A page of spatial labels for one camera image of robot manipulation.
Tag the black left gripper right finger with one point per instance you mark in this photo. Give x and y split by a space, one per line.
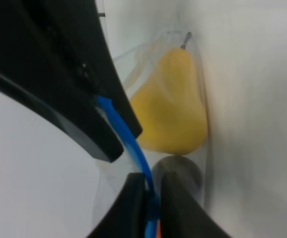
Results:
180 214

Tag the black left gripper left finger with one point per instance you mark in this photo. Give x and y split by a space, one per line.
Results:
127 216

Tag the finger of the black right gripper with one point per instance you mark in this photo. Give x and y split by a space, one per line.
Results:
101 144
57 49

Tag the clear blue-zip plastic bag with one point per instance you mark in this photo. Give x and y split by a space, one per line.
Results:
133 68

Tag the yellow pear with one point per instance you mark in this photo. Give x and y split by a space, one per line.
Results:
169 106

